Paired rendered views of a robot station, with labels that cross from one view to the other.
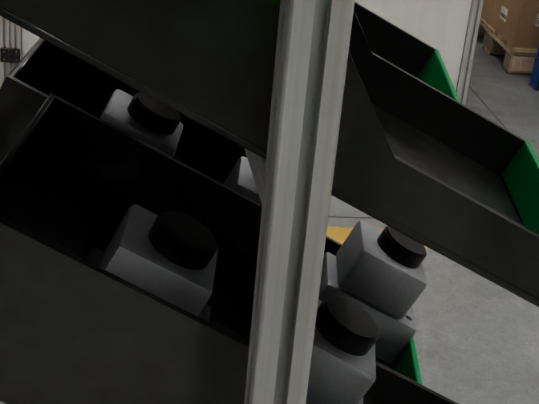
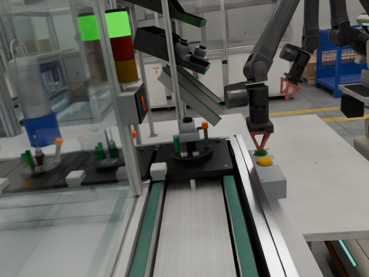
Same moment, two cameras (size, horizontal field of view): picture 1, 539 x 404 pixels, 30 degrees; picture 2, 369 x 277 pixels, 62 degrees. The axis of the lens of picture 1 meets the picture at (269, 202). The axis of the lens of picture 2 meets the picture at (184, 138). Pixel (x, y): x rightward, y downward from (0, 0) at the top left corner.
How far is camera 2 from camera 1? 84 cm
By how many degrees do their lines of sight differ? 14
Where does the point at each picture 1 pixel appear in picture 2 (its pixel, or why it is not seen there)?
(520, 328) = not seen: hidden behind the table
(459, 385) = not seen: hidden behind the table
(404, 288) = (202, 51)
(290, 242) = (166, 21)
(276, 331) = (167, 31)
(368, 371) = (186, 46)
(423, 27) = (277, 73)
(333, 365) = (182, 46)
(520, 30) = (310, 72)
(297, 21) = not seen: outside the picture
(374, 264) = (197, 49)
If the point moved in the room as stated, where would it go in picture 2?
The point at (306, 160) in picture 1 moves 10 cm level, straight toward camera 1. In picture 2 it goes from (166, 11) to (156, 11)
